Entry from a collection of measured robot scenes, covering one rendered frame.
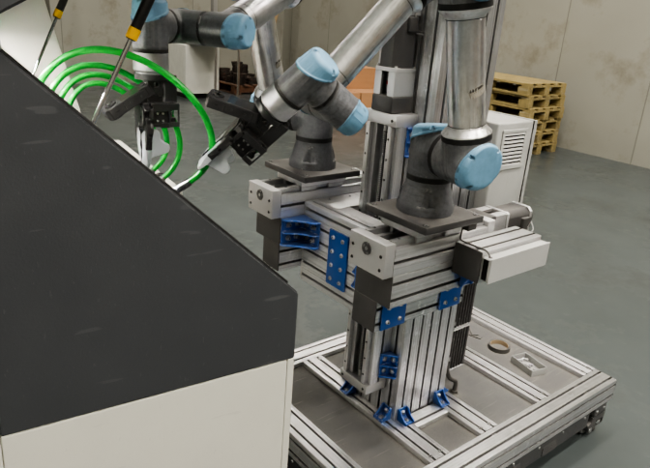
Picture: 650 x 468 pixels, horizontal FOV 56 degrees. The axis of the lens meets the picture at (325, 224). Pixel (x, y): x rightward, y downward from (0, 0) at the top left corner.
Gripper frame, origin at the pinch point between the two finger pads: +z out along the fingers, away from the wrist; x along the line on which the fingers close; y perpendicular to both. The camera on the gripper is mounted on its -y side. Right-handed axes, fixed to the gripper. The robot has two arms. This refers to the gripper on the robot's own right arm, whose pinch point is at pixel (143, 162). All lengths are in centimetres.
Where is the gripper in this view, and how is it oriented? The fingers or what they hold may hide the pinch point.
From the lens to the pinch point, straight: 145.3
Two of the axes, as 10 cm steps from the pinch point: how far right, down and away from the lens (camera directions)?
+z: -0.7, 9.4, 3.3
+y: 8.4, -1.2, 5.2
